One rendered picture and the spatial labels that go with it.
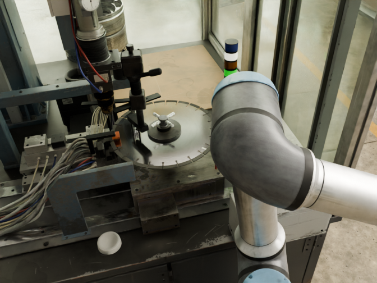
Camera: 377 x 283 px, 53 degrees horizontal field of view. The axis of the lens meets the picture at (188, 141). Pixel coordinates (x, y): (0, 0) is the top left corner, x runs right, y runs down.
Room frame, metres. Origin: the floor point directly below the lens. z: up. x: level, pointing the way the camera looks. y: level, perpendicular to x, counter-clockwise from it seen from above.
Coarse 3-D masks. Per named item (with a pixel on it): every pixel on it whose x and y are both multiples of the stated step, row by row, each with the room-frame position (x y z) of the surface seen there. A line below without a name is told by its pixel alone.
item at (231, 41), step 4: (228, 40) 1.17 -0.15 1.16; (232, 40) 1.17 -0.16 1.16; (236, 40) 1.17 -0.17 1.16; (228, 44) 1.14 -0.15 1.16; (232, 44) 1.14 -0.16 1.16; (236, 44) 1.15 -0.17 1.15; (224, 48) 1.17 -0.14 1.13; (228, 48) 1.14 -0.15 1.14; (232, 48) 1.14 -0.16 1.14; (236, 48) 1.15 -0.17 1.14; (228, 52) 1.14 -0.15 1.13; (232, 52) 1.14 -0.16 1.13
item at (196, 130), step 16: (144, 112) 1.08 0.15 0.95; (160, 112) 1.07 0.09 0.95; (176, 112) 1.07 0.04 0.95; (192, 112) 1.06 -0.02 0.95; (128, 128) 0.99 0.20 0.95; (192, 128) 0.97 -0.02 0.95; (208, 128) 0.97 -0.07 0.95; (128, 144) 0.91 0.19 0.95; (144, 144) 0.90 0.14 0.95; (160, 144) 0.90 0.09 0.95; (176, 144) 0.90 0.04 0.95; (192, 144) 0.89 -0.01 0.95; (208, 144) 0.89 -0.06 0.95; (144, 160) 0.83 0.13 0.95; (160, 160) 0.83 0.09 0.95; (176, 160) 0.83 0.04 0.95
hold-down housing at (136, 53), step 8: (128, 48) 0.92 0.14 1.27; (128, 56) 0.91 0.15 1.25; (136, 56) 0.91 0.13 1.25; (128, 64) 0.90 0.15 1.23; (136, 64) 0.91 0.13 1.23; (128, 72) 0.90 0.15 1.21; (136, 72) 0.91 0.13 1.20; (136, 80) 0.92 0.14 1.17; (136, 88) 0.91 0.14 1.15; (136, 96) 0.91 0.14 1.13; (144, 96) 0.92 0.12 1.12; (136, 104) 0.91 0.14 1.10; (144, 104) 0.91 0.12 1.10
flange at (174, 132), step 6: (156, 120) 1.01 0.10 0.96; (168, 120) 1.01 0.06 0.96; (174, 120) 1.01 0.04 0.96; (150, 126) 0.98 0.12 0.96; (156, 126) 0.98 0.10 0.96; (168, 126) 0.96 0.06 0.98; (174, 126) 0.97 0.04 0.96; (180, 126) 0.98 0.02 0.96; (150, 132) 0.95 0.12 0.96; (156, 132) 0.95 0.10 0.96; (162, 132) 0.95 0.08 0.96; (168, 132) 0.95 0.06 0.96; (174, 132) 0.95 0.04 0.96; (180, 132) 0.95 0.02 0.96; (156, 138) 0.92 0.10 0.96; (162, 138) 0.92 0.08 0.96; (168, 138) 0.92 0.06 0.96; (174, 138) 0.93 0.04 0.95
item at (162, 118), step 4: (172, 112) 1.00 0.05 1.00; (156, 116) 0.99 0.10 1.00; (160, 116) 0.97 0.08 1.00; (164, 116) 0.97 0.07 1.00; (168, 116) 0.98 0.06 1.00; (160, 120) 0.96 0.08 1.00; (164, 120) 0.96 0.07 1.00; (152, 124) 0.94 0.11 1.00; (156, 124) 0.94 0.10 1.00; (160, 124) 0.96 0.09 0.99; (164, 124) 0.95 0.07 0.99; (168, 124) 0.94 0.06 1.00; (172, 124) 0.94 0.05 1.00
